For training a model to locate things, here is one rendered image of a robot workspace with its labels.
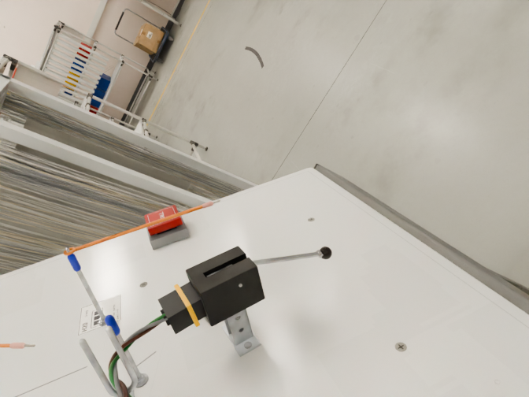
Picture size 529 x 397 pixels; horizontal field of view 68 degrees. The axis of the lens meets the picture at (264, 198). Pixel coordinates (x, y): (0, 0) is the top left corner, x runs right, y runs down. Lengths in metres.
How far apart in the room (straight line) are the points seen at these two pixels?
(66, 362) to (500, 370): 0.41
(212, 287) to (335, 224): 0.26
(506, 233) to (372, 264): 1.02
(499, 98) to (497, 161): 0.25
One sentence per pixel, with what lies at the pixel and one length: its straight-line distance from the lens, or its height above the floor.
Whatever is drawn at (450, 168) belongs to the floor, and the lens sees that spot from 1.67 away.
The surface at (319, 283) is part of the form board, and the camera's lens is 0.47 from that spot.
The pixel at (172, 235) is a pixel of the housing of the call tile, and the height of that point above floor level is 1.08.
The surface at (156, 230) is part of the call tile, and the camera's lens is 0.59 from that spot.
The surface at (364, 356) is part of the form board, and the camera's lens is 0.40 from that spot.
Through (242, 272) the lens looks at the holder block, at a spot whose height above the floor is 1.10.
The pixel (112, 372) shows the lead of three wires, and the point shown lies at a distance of 0.33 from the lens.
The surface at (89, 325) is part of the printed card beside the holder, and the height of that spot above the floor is 1.17.
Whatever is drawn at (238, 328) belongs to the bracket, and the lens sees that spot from 0.41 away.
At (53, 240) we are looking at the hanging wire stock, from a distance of 1.21.
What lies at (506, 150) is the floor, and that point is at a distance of 1.59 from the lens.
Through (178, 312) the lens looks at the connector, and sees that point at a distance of 0.36.
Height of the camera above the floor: 1.28
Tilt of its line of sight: 30 degrees down
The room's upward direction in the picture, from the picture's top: 67 degrees counter-clockwise
